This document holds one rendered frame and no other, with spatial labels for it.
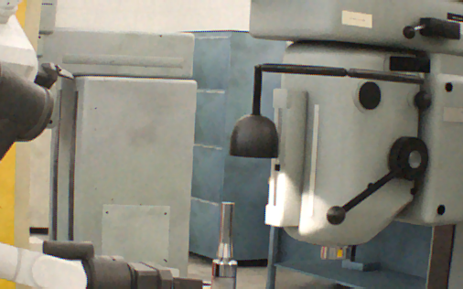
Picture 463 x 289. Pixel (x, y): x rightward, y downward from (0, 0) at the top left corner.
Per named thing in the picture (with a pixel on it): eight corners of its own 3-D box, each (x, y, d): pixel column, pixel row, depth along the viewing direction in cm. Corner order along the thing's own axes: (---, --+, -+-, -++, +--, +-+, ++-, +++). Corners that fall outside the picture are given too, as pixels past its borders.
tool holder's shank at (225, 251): (236, 262, 200) (240, 204, 199) (220, 262, 198) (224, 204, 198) (228, 260, 203) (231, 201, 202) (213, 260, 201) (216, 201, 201)
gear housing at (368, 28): (331, 38, 156) (332, -26, 156) (243, 37, 177) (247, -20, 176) (480, 58, 173) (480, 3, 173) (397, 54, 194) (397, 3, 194)
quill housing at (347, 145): (328, 251, 161) (341, 40, 159) (256, 234, 179) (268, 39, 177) (418, 244, 171) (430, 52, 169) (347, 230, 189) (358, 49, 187)
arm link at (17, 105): (-40, 141, 161) (6, 76, 159) (-51, 112, 167) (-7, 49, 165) (7, 168, 169) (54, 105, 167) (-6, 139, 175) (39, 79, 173)
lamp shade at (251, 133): (219, 154, 161) (220, 112, 161) (250, 154, 166) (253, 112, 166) (256, 158, 156) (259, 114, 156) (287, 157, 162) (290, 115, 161)
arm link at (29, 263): (85, 301, 181) (17, 283, 175) (69, 297, 189) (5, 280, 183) (91, 266, 182) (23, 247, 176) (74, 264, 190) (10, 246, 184)
